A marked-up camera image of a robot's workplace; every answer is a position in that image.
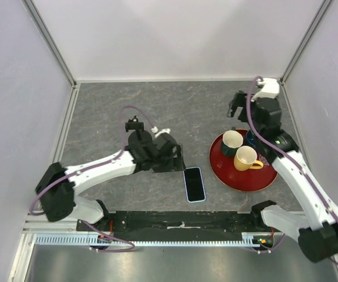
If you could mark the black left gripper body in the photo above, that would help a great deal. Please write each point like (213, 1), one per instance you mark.
(169, 164)

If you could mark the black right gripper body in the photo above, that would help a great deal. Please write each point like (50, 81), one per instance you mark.
(253, 110)

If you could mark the black phone stand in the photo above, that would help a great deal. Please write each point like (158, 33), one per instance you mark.
(137, 129)

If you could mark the phone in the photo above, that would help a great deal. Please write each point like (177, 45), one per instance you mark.
(195, 191)

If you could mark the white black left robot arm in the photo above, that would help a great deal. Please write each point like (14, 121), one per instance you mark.
(59, 190)

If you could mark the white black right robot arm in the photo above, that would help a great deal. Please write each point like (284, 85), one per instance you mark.
(317, 231)

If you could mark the green mug cream inside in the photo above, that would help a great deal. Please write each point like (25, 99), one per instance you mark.
(231, 141)

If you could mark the dark blue cup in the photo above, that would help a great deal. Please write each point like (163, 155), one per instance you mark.
(250, 139)

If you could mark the yellow mug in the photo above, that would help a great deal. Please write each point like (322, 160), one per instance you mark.
(246, 158)

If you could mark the red round tray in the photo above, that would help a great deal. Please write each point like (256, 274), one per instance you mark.
(246, 181)

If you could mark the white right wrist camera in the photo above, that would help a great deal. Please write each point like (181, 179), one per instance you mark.
(268, 88)

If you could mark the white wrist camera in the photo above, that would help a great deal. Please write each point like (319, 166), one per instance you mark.
(268, 88)
(157, 132)

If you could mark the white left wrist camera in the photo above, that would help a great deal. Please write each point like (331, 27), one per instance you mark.
(157, 132)

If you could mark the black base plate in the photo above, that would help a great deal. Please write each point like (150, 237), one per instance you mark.
(181, 225)

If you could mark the slotted cable duct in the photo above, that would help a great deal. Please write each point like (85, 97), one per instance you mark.
(95, 240)

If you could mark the aluminium frame post right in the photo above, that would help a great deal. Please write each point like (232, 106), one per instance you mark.
(307, 37)

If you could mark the aluminium frame post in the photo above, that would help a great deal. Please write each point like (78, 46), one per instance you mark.
(307, 37)
(47, 37)

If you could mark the aluminium frame post left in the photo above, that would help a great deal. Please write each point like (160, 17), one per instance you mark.
(47, 37)

